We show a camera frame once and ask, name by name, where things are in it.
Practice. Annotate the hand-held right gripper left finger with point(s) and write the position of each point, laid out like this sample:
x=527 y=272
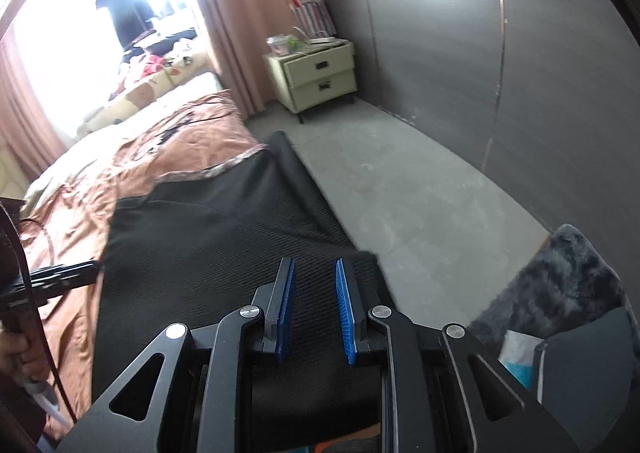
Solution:
x=286 y=313

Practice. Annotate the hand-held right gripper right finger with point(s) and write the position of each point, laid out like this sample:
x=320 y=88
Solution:
x=345 y=313

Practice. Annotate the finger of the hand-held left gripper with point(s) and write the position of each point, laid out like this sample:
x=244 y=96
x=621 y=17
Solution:
x=75 y=267
x=55 y=284

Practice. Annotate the black mesh garment floral trim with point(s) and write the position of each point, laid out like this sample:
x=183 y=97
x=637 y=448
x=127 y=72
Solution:
x=225 y=233

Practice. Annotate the person's left hand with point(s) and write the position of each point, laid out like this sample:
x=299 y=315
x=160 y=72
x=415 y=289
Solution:
x=15 y=353

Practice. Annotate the brown fleece blanket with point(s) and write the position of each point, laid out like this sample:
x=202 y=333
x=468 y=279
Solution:
x=150 y=148

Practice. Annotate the pink curtain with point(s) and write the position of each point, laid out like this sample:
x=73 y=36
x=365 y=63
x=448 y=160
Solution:
x=25 y=98
x=225 y=8

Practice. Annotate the white teal packet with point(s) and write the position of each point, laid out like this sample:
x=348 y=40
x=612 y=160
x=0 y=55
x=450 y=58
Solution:
x=517 y=358

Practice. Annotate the beige bear print duvet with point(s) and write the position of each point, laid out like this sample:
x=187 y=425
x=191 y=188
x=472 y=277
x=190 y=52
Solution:
x=135 y=98

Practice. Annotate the pile of plush toys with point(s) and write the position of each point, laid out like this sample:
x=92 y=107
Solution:
x=150 y=68

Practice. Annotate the grey fluffy rug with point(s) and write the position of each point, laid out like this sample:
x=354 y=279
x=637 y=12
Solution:
x=565 y=283

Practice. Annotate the cream nightstand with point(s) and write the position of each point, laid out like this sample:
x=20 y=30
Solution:
x=320 y=78

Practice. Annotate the clear plastic container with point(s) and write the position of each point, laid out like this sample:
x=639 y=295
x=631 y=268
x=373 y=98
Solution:
x=279 y=45

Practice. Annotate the white box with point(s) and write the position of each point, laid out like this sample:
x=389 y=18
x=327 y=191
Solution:
x=320 y=40

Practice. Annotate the grey wardrobe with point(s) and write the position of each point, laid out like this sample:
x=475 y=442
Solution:
x=450 y=58

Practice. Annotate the striped bag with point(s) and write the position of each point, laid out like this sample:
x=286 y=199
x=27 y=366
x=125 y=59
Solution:
x=315 y=15

